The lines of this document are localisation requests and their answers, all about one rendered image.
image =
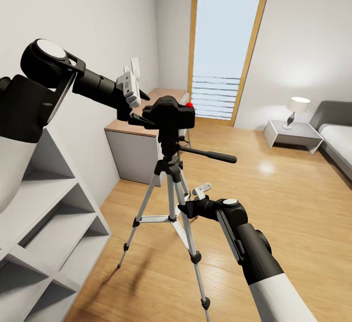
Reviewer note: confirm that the digital camera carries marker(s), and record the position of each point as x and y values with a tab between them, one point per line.
167	113

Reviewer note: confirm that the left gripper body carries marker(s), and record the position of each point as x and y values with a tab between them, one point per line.
109	95

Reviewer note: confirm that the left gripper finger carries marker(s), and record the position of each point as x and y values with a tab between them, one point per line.
144	96
135	119

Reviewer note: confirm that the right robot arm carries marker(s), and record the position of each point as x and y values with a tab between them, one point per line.
275	297

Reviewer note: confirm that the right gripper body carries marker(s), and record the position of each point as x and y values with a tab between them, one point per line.
195	208

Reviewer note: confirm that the camera tripod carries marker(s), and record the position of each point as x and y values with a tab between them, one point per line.
171	164

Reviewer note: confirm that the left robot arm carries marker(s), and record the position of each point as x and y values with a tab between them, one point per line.
27	105

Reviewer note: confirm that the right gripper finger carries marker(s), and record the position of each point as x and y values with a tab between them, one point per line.
182	208

